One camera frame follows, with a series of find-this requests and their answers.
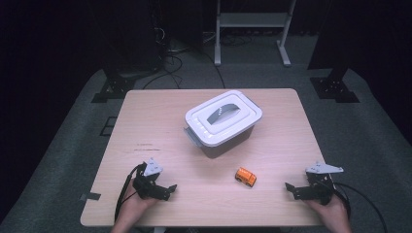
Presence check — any white box lid grey handle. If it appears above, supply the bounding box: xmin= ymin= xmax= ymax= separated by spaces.
xmin=184 ymin=89 xmax=263 ymax=149

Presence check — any black stand base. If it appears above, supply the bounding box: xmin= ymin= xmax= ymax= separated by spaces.
xmin=309 ymin=66 xmax=361 ymax=104
xmin=90 ymin=67 xmax=138 ymax=104

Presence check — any person's left hand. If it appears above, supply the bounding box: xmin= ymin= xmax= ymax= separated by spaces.
xmin=120 ymin=188 xmax=159 ymax=224

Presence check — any grey floor tape strip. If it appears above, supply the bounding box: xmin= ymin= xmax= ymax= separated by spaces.
xmin=79 ymin=191 xmax=102 ymax=202

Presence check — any person's right hand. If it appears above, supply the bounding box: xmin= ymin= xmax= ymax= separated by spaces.
xmin=304 ymin=195 xmax=351 ymax=226

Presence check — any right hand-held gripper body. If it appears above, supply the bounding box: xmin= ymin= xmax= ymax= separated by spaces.
xmin=305 ymin=162 xmax=344 ymax=207

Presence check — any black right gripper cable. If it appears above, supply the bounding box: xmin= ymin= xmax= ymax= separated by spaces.
xmin=331 ymin=182 xmax=389 ymax=233

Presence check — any black looped floor cable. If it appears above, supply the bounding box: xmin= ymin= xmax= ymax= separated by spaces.
xmin=142 ymin=53 xmax=185 ymax=90

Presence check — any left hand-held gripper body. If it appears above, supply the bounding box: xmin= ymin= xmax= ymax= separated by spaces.
xmin=132 ymin=157 xmax=164 ymax=200

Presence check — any white metal stand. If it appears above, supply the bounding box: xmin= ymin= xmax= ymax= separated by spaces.
xmin=213 ymin=0 xmax=297 ymax=68

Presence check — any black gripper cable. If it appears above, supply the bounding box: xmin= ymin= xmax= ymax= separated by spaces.
xmin=114 ymin=162 xmax=145 ymax=221
xmin=331 ymin=182 xmax=389 ymax=233

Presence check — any black straight floor cable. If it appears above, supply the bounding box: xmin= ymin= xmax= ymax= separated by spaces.
xmin=199 ymin=48 xmax=227 ymax=90

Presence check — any brown transparent storage box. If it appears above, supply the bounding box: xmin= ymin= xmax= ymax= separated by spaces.
xmin=183 ymin=121 xmax=257 ymax=159

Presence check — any orange toy car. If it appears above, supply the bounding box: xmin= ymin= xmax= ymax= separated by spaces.
xmin=234 ymin=166 xmax=258 ymax=188

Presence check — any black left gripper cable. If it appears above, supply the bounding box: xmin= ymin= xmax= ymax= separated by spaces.
xmin=114 ymin=162 xmax=145 ymax=221

